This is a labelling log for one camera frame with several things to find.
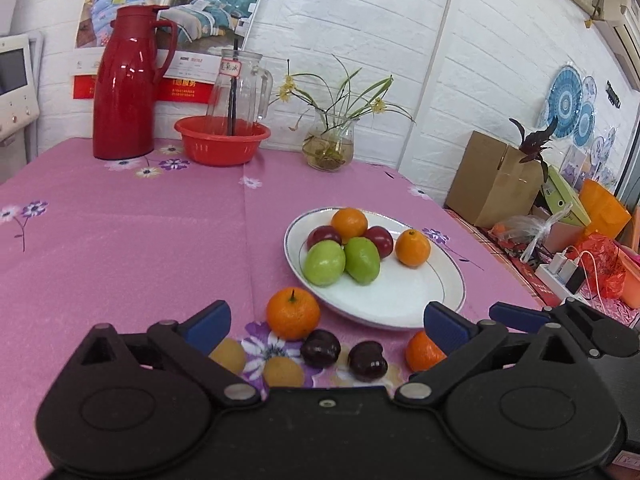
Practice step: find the orchid plant with yellow flowers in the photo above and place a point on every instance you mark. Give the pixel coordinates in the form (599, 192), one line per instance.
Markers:
(345, 100)

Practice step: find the large blue patterned wall disc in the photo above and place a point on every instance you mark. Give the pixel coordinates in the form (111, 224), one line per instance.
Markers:
(562, 102)

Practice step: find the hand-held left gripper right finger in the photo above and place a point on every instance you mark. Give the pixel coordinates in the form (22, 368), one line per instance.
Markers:
(447, 330)

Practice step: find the glass vase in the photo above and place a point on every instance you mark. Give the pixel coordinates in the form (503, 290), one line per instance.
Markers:
(327, 152)

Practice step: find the white charger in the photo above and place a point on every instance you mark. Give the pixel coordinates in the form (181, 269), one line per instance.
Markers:
(556, 262)
(567, 271)

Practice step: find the cardboard box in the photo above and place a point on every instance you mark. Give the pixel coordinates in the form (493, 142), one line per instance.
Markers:
(485, 180)

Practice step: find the white appliance with screen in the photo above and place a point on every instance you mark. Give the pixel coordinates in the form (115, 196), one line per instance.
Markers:
(15, 90)

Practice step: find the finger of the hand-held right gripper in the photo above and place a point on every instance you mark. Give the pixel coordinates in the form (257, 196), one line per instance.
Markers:
(422, 376)
(515, 316)

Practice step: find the red plastic basin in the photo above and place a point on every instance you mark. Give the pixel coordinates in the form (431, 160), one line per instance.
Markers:
(222, 145)

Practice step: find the medium blue patterned wall disc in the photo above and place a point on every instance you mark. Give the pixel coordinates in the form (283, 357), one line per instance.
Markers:
(584, 125)

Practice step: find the green jujube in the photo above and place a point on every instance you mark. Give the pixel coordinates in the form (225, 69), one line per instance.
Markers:
(325, 262)
(361, 260)

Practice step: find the bedding wall poster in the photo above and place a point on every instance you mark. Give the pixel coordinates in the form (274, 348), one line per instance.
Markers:
(210, 5)

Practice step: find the black stirring stick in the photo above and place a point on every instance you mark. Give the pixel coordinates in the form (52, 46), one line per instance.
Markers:
(233, 90)

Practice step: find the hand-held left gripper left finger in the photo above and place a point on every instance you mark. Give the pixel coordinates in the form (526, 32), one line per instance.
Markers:
(210, 325)

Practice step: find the purple leaf plant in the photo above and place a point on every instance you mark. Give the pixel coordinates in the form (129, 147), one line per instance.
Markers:
(532, 142)

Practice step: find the pink floral tablecloth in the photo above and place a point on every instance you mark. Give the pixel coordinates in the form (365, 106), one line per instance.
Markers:
(125, 240)

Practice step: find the red thermos jug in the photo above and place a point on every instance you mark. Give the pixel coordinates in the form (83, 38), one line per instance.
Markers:
(125, 90)

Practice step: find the black charger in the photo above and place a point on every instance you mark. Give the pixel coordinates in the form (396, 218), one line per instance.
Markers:
(576, 281)

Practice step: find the black wall sign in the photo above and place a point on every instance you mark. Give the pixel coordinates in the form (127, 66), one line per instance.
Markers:
(613, 94)

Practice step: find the white power strip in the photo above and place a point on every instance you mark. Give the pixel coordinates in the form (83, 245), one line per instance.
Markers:
(547, 277)

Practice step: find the small blue patterned wall disc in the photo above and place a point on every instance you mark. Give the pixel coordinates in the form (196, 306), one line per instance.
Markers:
(588, 89)

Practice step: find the pink box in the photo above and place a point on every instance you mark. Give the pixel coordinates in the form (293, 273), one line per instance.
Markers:
(565, 237)

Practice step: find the white plate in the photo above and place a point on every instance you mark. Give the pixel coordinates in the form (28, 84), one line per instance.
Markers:
(400, 290)

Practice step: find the white air conditioner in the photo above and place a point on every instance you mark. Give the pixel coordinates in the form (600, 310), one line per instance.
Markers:
(622, 20)

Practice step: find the small tan round fruit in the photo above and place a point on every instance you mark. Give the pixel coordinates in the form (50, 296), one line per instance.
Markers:
(227, 355)
(283, 371)

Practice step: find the green box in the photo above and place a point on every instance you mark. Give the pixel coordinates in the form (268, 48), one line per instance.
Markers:
(567, 200)

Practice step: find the clear plastic bag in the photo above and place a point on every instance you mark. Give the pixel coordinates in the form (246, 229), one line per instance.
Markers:
(525, 230)

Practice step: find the orange with stem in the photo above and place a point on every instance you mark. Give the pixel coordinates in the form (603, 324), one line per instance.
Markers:
(292, 312)

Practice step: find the orange paper bag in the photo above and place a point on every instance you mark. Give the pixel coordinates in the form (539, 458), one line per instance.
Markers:
(605, 207)

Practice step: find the red plum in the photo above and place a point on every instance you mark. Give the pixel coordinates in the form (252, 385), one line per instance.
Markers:
(380, 241)
(324, 236)

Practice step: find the glass pitcher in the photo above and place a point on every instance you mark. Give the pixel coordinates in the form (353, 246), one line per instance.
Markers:
(250, 90)

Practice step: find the pink basket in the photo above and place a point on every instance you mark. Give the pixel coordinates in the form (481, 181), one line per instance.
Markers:
(630, 265)

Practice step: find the dark purple plum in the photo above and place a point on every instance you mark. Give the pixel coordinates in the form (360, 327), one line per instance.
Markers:
(367, 360)
(320, 347)

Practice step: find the red plastic bag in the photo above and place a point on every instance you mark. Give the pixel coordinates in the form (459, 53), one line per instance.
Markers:
(607, 265)

